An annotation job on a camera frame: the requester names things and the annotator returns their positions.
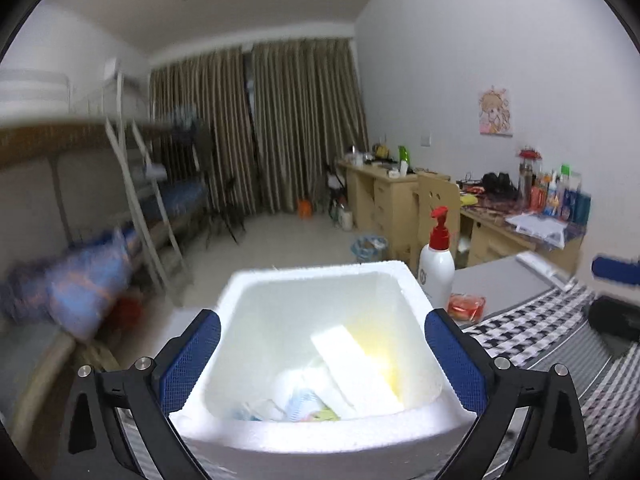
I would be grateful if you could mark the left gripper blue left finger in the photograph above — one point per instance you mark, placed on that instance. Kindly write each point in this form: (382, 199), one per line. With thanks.
(94, 442)

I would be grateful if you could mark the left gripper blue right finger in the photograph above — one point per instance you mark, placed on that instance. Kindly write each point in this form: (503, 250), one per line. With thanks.
(552, 442)

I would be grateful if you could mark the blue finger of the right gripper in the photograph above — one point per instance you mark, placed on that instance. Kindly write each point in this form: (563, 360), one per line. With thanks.
(616, 270)

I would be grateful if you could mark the yellow foam net sleeve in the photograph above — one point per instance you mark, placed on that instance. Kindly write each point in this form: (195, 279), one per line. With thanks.
(381, 350)

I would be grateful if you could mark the blue face mask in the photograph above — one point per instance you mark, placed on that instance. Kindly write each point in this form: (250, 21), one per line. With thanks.
(296, 409)

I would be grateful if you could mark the white tissue sheet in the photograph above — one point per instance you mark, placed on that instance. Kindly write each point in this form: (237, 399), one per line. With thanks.
(315, 377)

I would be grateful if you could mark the green tissue packet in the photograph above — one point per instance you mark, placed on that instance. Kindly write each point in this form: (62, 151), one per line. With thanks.
(323, 415)

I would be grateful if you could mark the wooden desk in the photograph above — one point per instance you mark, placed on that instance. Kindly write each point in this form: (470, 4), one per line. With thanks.
(388, 207)

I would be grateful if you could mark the printed paper sheets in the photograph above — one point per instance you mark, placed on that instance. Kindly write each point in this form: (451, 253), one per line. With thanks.
(549, 230)

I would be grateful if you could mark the white remote control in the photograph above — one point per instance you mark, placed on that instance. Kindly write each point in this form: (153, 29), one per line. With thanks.
(546, 270)

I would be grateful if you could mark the red snack packet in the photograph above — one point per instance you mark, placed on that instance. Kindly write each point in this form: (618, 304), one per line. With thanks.
(466, 308)

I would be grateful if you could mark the blue plaid quilt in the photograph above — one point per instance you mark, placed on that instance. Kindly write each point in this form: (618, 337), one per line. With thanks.
(74, 291)

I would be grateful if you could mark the white lotion pump bottle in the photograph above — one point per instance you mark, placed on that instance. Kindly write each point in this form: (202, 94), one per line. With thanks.
(436, 264)

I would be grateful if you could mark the white styrofoam box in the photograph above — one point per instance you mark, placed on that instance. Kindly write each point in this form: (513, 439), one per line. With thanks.
(267, 318)

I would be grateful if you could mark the wooden smiley chair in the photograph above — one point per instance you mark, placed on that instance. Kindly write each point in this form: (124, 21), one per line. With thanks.
(433, 193)

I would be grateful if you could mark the trash bin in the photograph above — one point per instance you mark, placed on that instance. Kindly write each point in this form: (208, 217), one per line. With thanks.
(369, 248)

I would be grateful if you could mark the metal bunk bed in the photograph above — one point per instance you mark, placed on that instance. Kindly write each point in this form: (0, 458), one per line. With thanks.
(113, 165)

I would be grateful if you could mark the orange bag on floor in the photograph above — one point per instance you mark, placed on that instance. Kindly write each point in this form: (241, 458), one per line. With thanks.
(305, 210)

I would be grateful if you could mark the brown striped curtains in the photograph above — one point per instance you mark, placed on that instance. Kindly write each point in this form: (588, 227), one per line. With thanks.
(278, 114)

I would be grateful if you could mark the anime girl wall poster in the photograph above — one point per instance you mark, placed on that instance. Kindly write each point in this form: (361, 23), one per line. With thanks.
(494, 112)

